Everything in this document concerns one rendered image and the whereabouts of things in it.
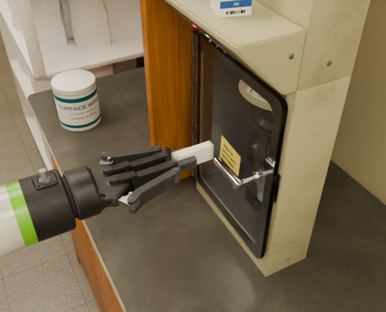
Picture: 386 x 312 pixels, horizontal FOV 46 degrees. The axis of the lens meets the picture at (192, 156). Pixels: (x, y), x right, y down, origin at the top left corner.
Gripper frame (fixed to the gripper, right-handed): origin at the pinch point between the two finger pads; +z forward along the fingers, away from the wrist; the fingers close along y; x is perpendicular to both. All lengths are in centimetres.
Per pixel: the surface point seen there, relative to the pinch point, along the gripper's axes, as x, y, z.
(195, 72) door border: 1.1, 25.8, 14.4
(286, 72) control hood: -14.1, -4.7, 12.9
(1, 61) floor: 132, 324, -7
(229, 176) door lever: 10.3, 2.6, 9.2
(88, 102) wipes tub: 27, 66, 0
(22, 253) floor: 131, 113, -34
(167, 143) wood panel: 23.2, 32.2, 10.1
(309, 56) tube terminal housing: -15.7, -4.6, 16.8
